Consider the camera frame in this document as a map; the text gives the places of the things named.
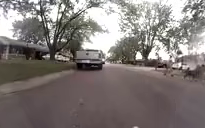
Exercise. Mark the pale pickup truck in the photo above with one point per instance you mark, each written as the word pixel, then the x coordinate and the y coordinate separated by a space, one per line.
pixel 89 60

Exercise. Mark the group of distant trees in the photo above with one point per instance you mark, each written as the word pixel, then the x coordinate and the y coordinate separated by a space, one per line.
pixel 125 50

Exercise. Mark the grey asphalt road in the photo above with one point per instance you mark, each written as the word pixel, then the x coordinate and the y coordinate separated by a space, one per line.
pixel 123 96

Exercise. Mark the white car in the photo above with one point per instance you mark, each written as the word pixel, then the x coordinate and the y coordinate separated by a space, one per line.
pixel 179 65
pixel 60 57

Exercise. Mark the big leafy tree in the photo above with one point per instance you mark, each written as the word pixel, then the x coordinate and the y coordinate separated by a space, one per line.
pixel 146 51

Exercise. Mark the tall leafy tree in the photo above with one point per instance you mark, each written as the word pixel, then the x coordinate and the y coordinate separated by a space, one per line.
pixel 52 50

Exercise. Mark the person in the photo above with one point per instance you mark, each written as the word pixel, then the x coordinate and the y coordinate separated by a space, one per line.
pixel 170 66
pixel 156 61

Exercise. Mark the grass lawn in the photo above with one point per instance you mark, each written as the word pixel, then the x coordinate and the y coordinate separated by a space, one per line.
pixel 23 70

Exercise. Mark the pale concrete kerb strip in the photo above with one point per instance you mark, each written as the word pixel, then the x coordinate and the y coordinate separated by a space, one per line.
pixel 23 83

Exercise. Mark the tree behind house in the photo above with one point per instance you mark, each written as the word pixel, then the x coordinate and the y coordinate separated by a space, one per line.
pixel 28 30

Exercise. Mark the low brick house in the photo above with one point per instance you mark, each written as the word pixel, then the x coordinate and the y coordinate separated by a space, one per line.
pixel 10 48

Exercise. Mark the overhanging tree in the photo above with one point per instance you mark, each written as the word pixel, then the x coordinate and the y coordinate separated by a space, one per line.
pixel 198 20

